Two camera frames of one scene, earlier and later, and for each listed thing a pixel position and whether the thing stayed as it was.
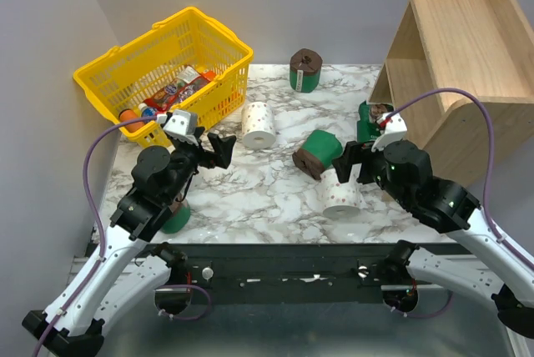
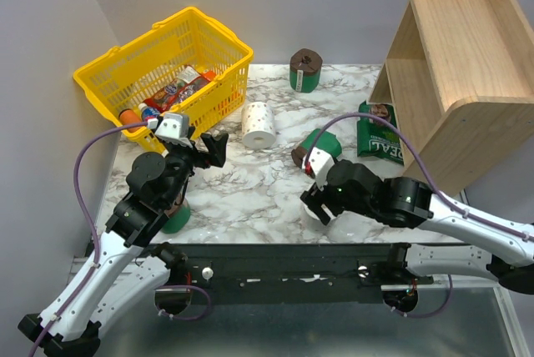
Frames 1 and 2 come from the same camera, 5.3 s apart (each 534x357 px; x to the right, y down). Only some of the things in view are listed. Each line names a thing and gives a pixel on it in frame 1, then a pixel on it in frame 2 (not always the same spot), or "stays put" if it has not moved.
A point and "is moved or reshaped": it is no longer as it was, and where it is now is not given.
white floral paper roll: x=340 y=199 is moved or reshaped
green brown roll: x=317 y=153 stays put
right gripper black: x=354 y=153 -> x=314 y=201
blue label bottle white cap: x=146 y=111 stays put
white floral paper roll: x=258 y=124 stays put
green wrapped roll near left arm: x=178 y=218 stays put
